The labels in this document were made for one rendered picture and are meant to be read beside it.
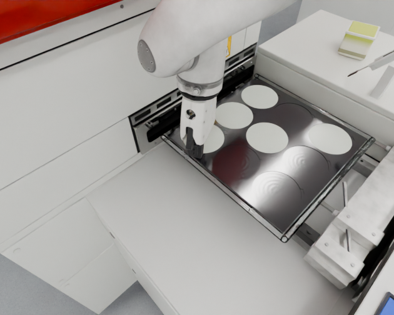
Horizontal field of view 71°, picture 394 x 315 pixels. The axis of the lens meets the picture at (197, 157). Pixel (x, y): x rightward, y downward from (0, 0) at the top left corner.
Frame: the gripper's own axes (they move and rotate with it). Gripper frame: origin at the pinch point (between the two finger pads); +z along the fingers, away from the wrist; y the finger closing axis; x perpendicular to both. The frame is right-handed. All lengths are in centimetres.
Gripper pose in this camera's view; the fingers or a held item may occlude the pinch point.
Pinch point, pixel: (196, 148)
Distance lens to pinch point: 62.5
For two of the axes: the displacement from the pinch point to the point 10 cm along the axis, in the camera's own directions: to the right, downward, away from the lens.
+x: -9.5, -2.5, 2.0
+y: 3.2, -6.5, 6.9
